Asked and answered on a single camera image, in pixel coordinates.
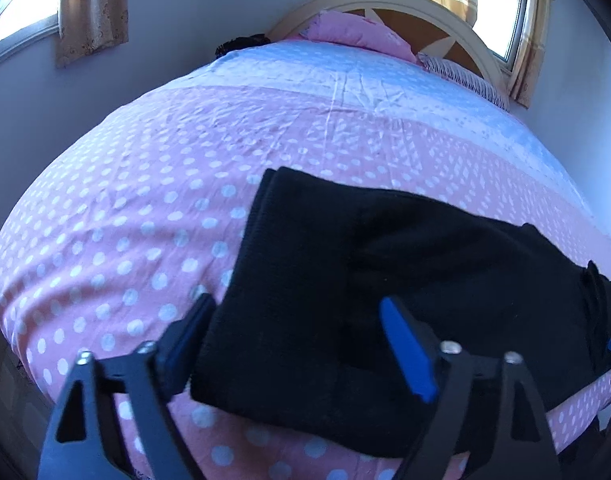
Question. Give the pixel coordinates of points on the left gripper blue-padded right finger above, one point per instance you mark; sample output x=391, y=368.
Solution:
x=498, y=394

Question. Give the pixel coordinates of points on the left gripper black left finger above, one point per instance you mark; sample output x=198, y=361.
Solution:
x=84, y=439

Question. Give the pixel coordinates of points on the pink and blue bedsheet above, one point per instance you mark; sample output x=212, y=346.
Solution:
x=120, y=235

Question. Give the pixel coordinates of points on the striped pillow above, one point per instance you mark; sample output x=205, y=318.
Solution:
x=457, y=74

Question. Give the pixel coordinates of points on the yellow curtain right of window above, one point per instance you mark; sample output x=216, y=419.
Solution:
x=530, y=53

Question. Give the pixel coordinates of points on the window behind headboard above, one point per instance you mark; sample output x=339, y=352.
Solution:
x=499, y=25

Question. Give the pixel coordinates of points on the cream wooden headboard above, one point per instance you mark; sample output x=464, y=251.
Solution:
x=424, y=24

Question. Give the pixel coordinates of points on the pink pillow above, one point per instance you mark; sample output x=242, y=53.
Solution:
x=356, y=31

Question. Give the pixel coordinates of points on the black object beside bed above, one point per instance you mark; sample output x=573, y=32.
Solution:
x=241, y=43

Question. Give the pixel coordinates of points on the brown curtain on left window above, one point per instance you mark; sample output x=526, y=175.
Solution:
x=89, y=26

